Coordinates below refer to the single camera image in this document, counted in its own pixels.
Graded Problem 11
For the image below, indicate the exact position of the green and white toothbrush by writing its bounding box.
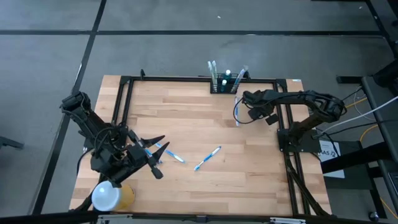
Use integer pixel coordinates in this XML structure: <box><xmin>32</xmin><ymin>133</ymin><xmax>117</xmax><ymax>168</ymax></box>
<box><xmin>212</xmin><ymin>60</ymin><xmax>219</xmax><ymax>91</ymax></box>
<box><xmin>207</xmin><ymin>60</ymin><xmax>214</xmax><ymax>91</ymax></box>

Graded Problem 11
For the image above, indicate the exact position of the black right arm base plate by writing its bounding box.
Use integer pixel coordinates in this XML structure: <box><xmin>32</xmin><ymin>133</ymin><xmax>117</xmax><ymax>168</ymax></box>
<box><xmin>277</xmin><ymin>129</ymin><xmax>322</xmax><ymax>154</ymax></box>

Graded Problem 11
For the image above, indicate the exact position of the black crossbeam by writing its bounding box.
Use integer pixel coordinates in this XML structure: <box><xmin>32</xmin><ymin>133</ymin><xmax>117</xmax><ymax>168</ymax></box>
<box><xmin>320</xmin><ymin>141</ymin><xmax>394</xmax><ymax>175</ymax></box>

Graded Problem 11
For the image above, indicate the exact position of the black wire organizer holder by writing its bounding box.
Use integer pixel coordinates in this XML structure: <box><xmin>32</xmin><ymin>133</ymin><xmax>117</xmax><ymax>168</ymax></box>
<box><xmin>210</xmin><ymin>72</ymin><xmax>240</xmax><ymax>95</ymax></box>

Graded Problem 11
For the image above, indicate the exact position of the dark grey side table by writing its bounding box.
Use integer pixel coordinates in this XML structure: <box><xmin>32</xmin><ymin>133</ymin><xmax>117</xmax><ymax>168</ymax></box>
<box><xmin>360</xmin><ymin>75</ymin><xmax>398</xmax><ymax>224</ymax></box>

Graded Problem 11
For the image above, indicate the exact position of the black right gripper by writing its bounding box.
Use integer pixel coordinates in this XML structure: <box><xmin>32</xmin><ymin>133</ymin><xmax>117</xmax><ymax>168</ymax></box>
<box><xmin>242</xmin><ymin>90</ymin><xmax>279</xmax><ymax>126</ymax></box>

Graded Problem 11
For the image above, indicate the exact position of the white cable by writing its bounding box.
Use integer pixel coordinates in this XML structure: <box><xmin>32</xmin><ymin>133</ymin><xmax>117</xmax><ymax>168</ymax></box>
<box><xmin>320</xmin><ymin>95</ymin><xmax>398</xmax><ymax>138</ymax></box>

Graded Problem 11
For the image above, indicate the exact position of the black aluminium table frame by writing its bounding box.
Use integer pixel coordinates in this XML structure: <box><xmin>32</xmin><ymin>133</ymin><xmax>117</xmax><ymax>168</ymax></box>
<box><xmin>73</xmin><ymin>68</ymin><xmax>332</xmax><ymax>218</ymax></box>

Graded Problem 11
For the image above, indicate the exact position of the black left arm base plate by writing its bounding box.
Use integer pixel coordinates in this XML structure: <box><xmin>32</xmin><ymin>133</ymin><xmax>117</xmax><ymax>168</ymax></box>
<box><xmin>83</xmin><ymin>136</ymin><xmax>127</xmax><ymax>149</ymax></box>

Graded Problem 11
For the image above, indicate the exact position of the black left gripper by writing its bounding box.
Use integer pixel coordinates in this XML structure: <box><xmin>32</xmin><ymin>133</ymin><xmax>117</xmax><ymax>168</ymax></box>
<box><xmin>126</xmin><ymin>129</ymin><xmax>171</xmax><ymax>180</ymax></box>

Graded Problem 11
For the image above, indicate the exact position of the blue and white toothbrush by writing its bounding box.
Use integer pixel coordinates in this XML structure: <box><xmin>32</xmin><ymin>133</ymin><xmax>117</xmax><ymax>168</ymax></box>
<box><xmin>193</xmin><ymin>145</ymin><xmax>223</xmax><ymax>172</ymax></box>
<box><xmin>233</xmin><ymin>95</ymin><xmax>240</xmax><ymax>127</ymax></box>
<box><xmin>232</xmin><ymin>64</ymin><xmax>249</xmax><ymax>93</ymax></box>
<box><xmin>154</xmin><ymin>142</ymin><xmax>187</xmax><ymax>164</ymax></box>
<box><xmin>144</xmin><ymin>148</ymin><xmax>163</xmax><ymax>165</ymax></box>

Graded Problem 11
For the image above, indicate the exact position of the white paper label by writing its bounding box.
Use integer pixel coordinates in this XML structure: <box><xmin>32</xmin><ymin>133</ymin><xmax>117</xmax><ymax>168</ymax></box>
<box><xmin>318</xmin><ymin>139</ymin><xmax>346</xmax><ymax>179</ymax></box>

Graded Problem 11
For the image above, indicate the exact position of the black rig gantry frame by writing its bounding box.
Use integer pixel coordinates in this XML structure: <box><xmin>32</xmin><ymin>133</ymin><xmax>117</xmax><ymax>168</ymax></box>
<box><xmin>0</xmin><ymin>210</ymin><xmax>398</xmax><ymax>224</ymax></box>

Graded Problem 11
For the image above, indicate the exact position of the black furniture foot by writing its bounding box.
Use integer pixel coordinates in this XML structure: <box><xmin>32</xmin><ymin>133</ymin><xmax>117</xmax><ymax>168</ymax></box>
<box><xmin>0</xmin><ymin>136</ymin><xmax>24</xmax><ymax>150</ymax></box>

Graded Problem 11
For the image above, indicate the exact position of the yellow jar with white lid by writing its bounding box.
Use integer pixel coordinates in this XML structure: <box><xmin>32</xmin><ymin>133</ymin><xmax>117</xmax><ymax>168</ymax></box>
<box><xmin>91</xmin><ymin>180</ymin><xmax>136</xmax><ymax>213</ymax></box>

